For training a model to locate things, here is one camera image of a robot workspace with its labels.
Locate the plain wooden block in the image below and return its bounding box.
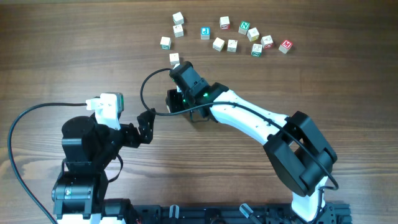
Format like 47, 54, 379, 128
172, 12, 184, 25
212, 37, 225, 52
169, 53, 180, 65

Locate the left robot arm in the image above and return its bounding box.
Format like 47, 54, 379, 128
52, 109, 155, 223

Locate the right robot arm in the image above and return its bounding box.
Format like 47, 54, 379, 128
166, 62, 337, 223

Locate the blue letter P block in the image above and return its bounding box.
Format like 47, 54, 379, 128
200, 27, 210, 40

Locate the wooden block picture top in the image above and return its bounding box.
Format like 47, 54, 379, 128
227, 39, 238, 52

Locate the wooden block with drawing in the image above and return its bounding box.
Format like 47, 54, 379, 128
173, 24, 184, 38

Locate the wooden block green Z side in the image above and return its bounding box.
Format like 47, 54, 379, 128
251, 44, 262, 57

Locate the wooden block yellow side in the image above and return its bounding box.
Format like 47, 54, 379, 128
247, 27, 259, 42

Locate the green letter N block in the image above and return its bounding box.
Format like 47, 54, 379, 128
238, 21, 250, 35

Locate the wooden block red G side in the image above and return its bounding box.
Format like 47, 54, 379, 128
261, 35, 274, 49

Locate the red letter M block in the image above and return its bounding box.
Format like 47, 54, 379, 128
279, 40, 293, 54

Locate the left black camera cable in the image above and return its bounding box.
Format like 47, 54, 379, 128
7, 102, 87, 224

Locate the black camera cable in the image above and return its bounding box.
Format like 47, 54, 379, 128
139, 68, 340, 191
7, 102, 87, 224

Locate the right black camera cable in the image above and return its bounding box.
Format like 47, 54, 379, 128
139, 68, 340, 191

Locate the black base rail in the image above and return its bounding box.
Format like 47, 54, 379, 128
102, 202, 352, 224

